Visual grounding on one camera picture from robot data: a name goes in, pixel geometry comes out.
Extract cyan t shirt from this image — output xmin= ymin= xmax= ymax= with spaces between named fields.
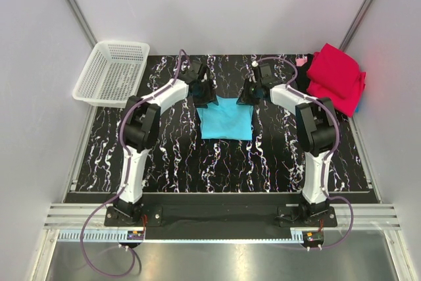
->
xmin=196 ymin=96 xmax=254 ymax=141

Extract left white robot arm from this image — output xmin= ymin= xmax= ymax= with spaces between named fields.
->
xmin=118 ymin=61 xmax=218 ymax=226

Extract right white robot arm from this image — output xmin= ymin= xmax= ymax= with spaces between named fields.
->
xmin=237 ymin=61 xmax=340 ymax=226

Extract folded black t shirt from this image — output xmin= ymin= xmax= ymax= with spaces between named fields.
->
xmin=295 ymin=54 xmax=314 ymax=93

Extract pink paper tag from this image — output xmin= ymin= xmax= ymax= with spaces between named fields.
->
xmin=295 ymin=57 xmax=308 ymax=67

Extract folded red t shirt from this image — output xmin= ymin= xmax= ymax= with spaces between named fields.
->
xmin=307 ymin=43 xmax=366 ymax=117

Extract white plastic basket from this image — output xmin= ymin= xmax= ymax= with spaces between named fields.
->
xmin=72 ymin=40 xmax=150 ymax=109

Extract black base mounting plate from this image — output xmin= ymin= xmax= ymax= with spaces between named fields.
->
xmin=105 ymin=193 xmax=337 ymax=241

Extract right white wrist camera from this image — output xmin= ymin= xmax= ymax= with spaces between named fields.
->
xmin=251 ymin=61 xmax=259 ymax=83

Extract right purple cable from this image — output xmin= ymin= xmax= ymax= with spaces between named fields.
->
xmin=255 ymin=57 xmax=355 ymax=251

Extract purple cable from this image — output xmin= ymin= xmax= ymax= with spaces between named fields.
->
xmin=80 ymin=49 xmax=193 ymax=277
xmin=255 ymin=57 xmax=355 ymax=251

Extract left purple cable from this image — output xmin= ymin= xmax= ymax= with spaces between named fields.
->
xmin=80 ymin=49 xmax=193 ymax=277

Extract left corner metal post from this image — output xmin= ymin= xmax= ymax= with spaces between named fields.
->
xmin=65 ymin=0 xmax=97 ymax=47

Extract corner metal post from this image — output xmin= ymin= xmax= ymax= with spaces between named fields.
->
xmin=65 ymin=0 xmax=97 ymax=47
xmin=339 ymin=0 xmax=375 ymax=51

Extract right corner metal post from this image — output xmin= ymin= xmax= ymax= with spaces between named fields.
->
xmin=339 ymin=0 xmax=375 ymax=51

